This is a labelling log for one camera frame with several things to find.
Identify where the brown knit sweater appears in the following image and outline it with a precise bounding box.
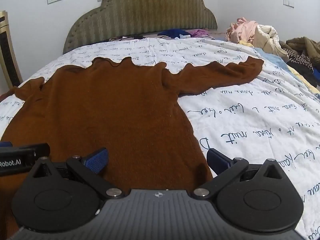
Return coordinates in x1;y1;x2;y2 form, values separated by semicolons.
0;56;264;240

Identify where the yellow cloth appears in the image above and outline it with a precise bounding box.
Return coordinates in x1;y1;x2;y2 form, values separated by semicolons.
287;64;320;94

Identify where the white script-printed quilt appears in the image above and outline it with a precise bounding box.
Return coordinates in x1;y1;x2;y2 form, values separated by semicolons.
0;37;320;240

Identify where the dark blue cloth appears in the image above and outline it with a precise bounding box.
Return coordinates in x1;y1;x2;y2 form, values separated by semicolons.
157;29;192;39

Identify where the pink cloth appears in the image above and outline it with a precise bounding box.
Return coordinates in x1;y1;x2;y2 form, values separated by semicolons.
226;17;259;43

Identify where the olive padded headboard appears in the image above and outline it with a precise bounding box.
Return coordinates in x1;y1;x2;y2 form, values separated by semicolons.
62;0;218;54

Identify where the cream quilted jacket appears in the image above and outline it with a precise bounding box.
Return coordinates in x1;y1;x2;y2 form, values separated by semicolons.
253;24;289;57

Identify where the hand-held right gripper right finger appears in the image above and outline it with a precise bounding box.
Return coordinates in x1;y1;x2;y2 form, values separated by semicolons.
193;148;288;199

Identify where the light blue cloth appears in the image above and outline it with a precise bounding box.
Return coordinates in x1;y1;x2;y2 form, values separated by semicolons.
254;47;288;67

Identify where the purple cloth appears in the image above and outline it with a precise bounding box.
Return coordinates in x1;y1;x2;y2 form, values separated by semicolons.
188;29;215;39

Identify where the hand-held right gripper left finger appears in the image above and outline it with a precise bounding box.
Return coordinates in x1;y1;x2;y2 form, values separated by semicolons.
29;148;125;199

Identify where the olive cloth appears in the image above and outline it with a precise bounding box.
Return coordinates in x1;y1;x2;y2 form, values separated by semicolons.
286;37;320;65

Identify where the black white zigzag cloth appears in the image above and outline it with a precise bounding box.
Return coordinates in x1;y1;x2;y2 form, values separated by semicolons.
282;47;314;73

